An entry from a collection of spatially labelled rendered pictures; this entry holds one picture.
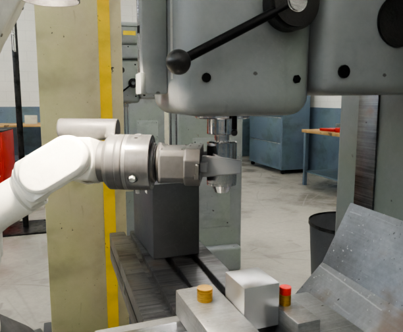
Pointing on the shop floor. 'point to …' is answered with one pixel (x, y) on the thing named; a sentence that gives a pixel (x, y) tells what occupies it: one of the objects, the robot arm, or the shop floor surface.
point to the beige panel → (66, 288)
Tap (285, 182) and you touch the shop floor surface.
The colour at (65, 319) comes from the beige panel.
